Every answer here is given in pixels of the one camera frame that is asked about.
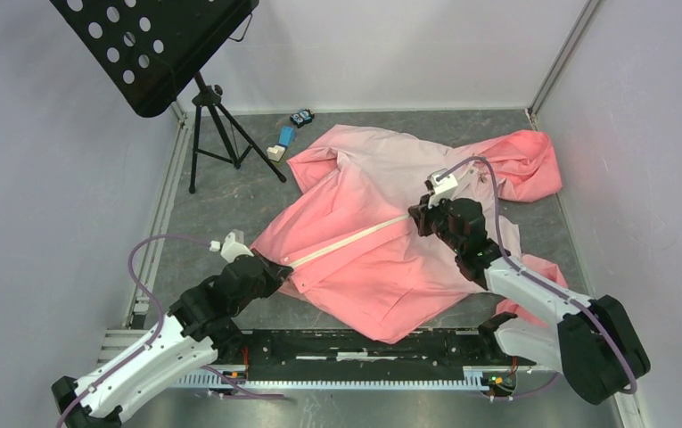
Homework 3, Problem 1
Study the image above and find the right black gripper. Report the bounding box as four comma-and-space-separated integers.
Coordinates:
410, 190, 464, 253

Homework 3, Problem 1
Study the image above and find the pink zip-up jacket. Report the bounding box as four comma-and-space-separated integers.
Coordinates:
253, 125, 563, 344

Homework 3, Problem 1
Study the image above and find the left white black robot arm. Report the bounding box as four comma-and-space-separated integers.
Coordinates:
52, 251, 293, 427

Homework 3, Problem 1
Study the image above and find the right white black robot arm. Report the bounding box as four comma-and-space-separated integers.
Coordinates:
408, 196, 652, 405

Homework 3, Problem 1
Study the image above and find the cream white block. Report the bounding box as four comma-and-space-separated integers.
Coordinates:
266, 144, 286, 163

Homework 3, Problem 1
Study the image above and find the blue block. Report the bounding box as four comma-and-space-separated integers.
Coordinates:
277, 126, 296, 148

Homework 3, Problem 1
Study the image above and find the small black blue toy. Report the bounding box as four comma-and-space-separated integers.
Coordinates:
290, 109, 315, 128

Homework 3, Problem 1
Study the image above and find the black perforated music stand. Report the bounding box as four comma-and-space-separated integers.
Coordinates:
51, 0, 287, 193

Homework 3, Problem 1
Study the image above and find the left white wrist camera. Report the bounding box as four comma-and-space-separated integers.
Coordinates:
209, 229, 253, 263

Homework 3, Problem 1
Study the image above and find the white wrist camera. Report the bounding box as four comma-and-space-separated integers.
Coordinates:
209, 229, 253, 263
425, 169, 458, 208

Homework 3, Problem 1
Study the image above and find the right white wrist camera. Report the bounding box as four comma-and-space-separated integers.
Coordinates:
425, 169, 458, 208

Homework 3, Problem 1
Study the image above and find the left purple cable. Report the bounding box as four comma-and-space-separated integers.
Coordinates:
55, 234, 287, 428

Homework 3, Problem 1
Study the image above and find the purple cable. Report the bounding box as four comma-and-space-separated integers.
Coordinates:
55, 234, 287, 428
434, 155, 639, 403

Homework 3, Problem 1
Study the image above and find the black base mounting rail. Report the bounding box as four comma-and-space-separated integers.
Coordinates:
214, 328, 520, 382

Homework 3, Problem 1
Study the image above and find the white toothed cable duct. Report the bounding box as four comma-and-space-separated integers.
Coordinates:
172, 366, 519, 392

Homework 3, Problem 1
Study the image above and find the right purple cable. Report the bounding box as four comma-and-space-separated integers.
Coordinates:
434, 155, 639, 403

